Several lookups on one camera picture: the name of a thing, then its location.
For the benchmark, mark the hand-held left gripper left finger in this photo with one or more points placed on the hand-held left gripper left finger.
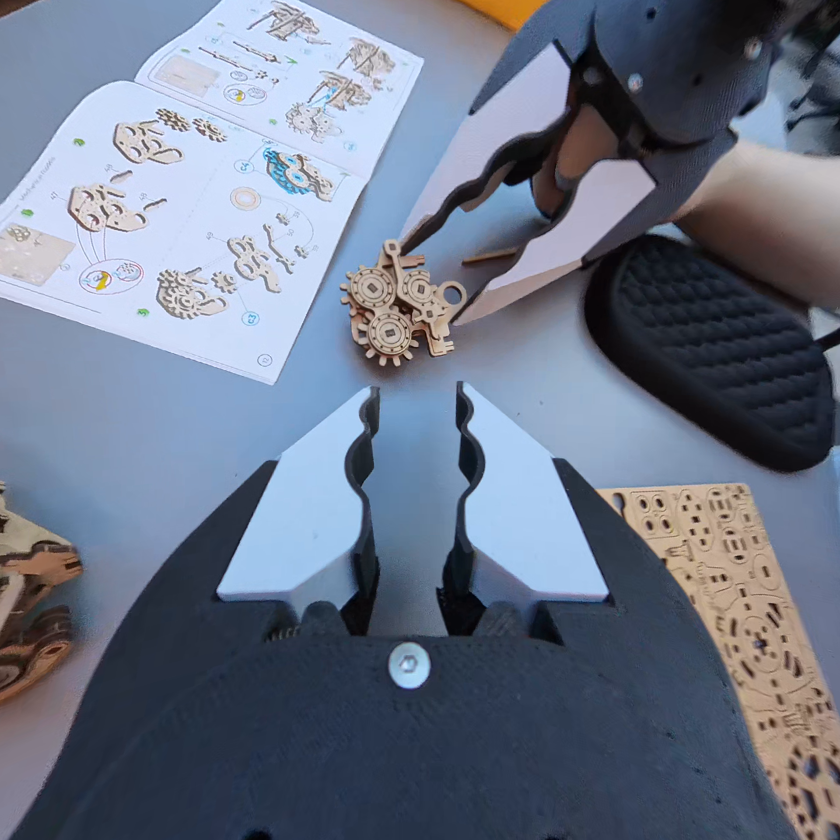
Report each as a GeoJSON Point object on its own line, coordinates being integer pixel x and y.
{"type": "Point", "coordinates": [295, 525]}

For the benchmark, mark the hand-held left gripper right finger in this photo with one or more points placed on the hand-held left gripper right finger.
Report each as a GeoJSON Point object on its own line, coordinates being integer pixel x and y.
{"type": "Point", "coordinates": [531, 525]}

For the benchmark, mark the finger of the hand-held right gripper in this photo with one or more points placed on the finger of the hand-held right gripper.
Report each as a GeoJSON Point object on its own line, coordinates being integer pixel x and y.
{"type": "Point", "coordinates": [577, 236]}
{"type": "Point", "coordinates": [485, 131]}

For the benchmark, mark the wooden gear assembly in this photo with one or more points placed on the wooden gear assembly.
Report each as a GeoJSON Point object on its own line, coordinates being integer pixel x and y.
{"type": "Point", "coordinates": [387, 334]}

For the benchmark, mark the person's right forearm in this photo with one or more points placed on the person's right forearm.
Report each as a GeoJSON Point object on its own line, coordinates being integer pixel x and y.
{"type": "Point", "coordinates": [754, 210]}

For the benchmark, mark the grey desk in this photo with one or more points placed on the grey desk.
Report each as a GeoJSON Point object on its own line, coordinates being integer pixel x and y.
{"type": "Point", "coordinates": [131, 426]}

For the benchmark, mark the person's right hand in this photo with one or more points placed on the person's right hand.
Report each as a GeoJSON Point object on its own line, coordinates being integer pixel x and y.
{"type": "Point", "coordinates": [568, 157]}

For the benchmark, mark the thin wooden stick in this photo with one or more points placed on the thin wooden stick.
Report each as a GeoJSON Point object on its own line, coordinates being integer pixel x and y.
{"type": "Point", "coordinates": [489, 256]}

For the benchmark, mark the yellow object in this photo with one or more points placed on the yellow object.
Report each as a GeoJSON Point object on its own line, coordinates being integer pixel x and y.
{"type": "Point", "coordinates": [499, 10]}

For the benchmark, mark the laser-cut wooden parts sheet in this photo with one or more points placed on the laser-cut wooden parts sheet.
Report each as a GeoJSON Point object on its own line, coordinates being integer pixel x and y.
{"type": "Point", "coordinates": [682, 525]}

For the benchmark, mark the person's pale clothing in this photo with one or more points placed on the person's pale clothing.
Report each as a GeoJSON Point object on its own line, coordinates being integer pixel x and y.
{"type": "Point", "coordinates": [817, 98]}

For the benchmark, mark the black mesh wrist rest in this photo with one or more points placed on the black mesh wrist rest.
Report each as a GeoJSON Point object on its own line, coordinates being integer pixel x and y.
{"type": "Point", "coordinates": [709, 348]}

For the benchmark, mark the wooden model subassembly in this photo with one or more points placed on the wooden model subassembly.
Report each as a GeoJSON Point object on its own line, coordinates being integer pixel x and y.
{"type": "Point", "coordinates": [33, 564]}

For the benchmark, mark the white instruction booklet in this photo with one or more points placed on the white instruction booklet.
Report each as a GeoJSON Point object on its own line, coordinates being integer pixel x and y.
{"type": "Point", "coordinates": [210, 197]}

